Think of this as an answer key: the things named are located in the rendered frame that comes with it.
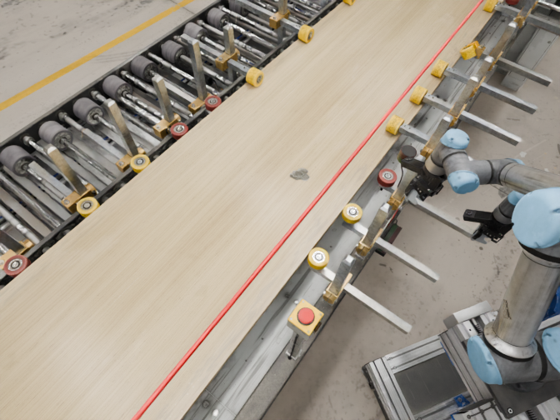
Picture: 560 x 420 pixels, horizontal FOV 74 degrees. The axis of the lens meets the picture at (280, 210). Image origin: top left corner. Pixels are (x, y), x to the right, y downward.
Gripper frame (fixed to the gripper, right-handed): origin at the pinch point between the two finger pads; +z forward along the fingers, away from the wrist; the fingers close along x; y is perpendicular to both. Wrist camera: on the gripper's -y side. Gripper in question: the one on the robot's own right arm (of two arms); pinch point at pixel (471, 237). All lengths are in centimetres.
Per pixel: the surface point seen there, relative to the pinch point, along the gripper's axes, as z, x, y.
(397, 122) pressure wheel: -15, 23, -52
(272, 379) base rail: 13, -92, -34
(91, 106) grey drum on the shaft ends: -2, -49, -180
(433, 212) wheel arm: -3.3, -1.1, -18.1
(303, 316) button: -40, -80, -34
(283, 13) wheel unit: -14, 58, -141
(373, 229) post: -13.9, -30.6, -33.8
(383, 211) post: -28, -31, -34
